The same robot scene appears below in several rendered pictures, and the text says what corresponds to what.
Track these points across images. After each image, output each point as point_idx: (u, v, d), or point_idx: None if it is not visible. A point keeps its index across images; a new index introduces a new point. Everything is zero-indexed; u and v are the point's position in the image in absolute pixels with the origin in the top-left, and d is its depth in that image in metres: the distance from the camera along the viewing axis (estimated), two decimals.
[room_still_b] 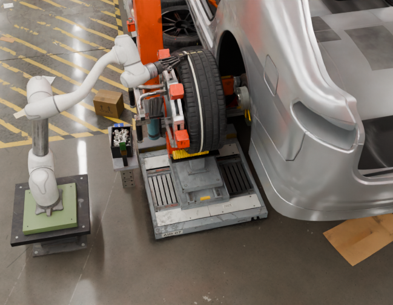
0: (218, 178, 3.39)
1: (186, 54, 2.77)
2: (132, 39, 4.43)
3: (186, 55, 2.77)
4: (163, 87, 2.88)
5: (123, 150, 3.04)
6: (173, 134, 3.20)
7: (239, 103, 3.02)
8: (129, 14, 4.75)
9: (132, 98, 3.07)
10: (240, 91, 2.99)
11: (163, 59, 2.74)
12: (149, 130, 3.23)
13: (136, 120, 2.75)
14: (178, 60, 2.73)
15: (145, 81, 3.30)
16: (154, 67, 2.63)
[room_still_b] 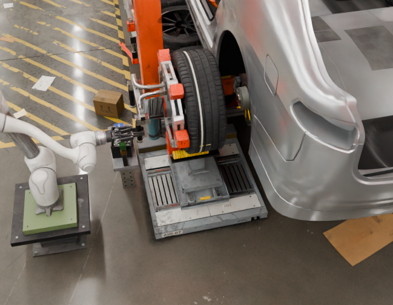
0: (218, 178, 3.39)
1: (143, 127, 2.86)
2: (132, 39, 4.43)
3: (143, 132, 2.84)
4: (163, 87, 2.88)
5: (123, 150, 3.04)
6: (173, 134, 3.20)
7: (239, 103, 3.02)
8: (129, 14, 4.75)
9: (132, 98, 3.07)
10: (240, 91, 2.99)
11: (120, 127, 2.86)
12: (149, 130, 3.23)
13: (136, 120, 2.75)
14: (131, 135, 2.82)
15: (145, 81, 3.30)
16: (103, 137, 2.77)
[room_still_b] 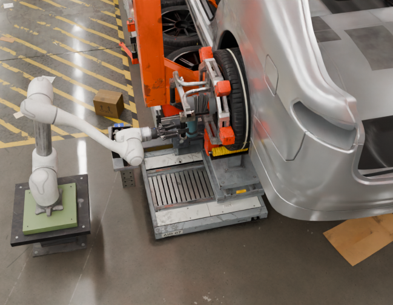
0: (255, 175, 3.40)
1: (187, 124, 2.88)
2: (132, 39, 4.43)
3: (187, 129, 2.85)
4: (206, 84, 2.90)
5: None
6: (212, 131, 3.22)
7: None
8: (129, 14, 4.75)
9: (173, 95, 3.09)
10: None
11: (164, 124, 2.88)
12: (188, 127, 3.25)
13: (181, 117, 2.77)
14: (176, 132, 2.83)
15: (145, 81, 3.30)
16: (148, 133, 2.79)
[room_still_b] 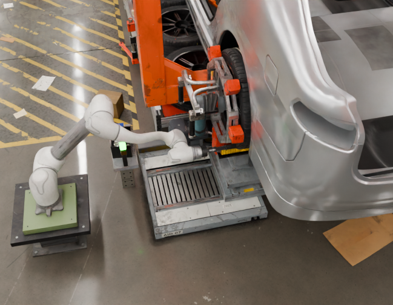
0: None
1: (235, 143, 3.04)
2: (132, 39, 4.43)
3: (234, 144, 3.03)
4: (215, 83, 2.91)
5: (123, 150, 3.04)
6: (220, 130, 3.23)
7: None
8: (129, 14, 4.75)
9: (181, 94, 3.10)
10: None
11: None
12: (195, 126, 3.26)
13: (191, 116, 2.78)
14: (224, 146, 3.01)
15: (145, 81, 3.30)
16: (198, 147, 2.97)
